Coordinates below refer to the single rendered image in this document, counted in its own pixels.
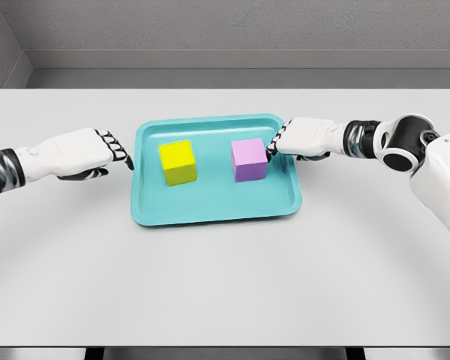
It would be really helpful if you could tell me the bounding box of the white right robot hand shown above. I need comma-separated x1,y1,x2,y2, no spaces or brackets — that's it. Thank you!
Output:
265,116,332,163

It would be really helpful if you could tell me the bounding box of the teal rectangular tray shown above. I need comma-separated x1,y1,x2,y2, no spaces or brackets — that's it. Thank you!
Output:
130,113,304,227

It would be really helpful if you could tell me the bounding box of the yellow cube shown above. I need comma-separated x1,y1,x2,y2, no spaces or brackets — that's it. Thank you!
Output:
157,139,198,187

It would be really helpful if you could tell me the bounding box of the purple cube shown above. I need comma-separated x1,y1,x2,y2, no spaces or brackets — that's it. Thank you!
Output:
230,137,269,184

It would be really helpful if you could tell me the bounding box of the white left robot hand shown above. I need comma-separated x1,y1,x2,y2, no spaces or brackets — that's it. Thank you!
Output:
49,127,135,182

